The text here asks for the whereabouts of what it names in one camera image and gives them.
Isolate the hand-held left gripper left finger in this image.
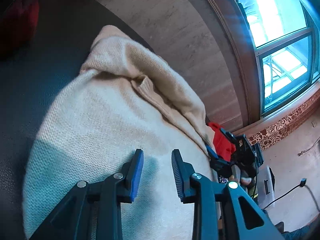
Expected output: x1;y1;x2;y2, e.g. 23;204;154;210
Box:
30;149;144;240

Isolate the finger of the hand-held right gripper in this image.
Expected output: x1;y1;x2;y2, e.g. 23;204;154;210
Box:
219;127;237;144
205;146;233;172

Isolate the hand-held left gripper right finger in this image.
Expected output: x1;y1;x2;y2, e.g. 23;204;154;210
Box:
171;149;285;240

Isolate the cream knit sweater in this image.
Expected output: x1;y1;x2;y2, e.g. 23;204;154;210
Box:
22;25;223;240

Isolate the person's right hand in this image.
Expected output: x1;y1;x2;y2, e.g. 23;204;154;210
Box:
229;174;253;187

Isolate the red knit garment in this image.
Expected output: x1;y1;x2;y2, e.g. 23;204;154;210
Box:
207;122;236;161

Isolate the white plastic box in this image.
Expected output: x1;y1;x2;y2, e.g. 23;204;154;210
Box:
254;165;276;208

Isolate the brown floral curtain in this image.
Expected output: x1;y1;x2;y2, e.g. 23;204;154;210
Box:
246;102;320;151

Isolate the wooden window sill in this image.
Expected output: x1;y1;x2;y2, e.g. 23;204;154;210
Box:
192;0;253;128

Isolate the window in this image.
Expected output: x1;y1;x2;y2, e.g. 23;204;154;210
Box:
225;0;320;118

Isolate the dark red cloth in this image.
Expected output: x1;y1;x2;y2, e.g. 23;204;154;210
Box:
0;0;41;58

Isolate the black power cable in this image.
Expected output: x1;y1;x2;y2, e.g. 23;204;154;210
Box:
260;177;320;211

